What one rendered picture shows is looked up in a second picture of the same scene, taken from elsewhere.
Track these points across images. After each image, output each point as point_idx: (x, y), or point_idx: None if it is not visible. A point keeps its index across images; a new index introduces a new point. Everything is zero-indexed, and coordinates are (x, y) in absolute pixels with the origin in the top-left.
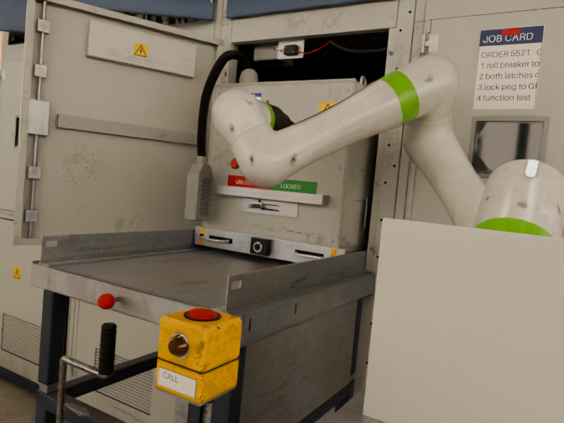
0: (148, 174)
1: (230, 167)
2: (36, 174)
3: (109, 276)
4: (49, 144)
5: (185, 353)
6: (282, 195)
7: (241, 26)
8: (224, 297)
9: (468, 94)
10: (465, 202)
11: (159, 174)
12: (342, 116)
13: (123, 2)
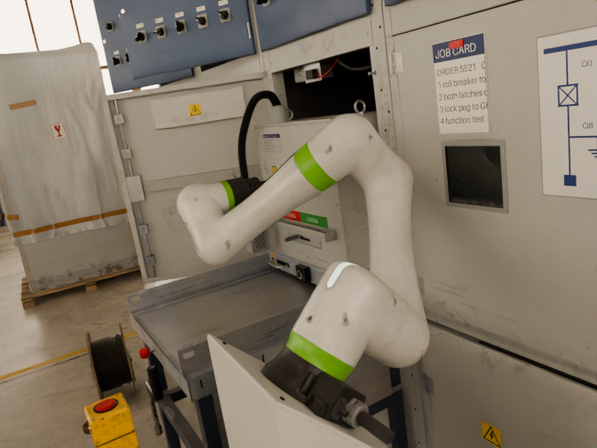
0: None
1: None
2: (145, 230)
3: (159, 327)
4: (149, 205)
5: (89, 433)
6: (303, 232)
7: (274, 56)
8: None
9: (434, 116)
10: (371, 268)
11: None
12: (259, 200)
13: (187, 60)
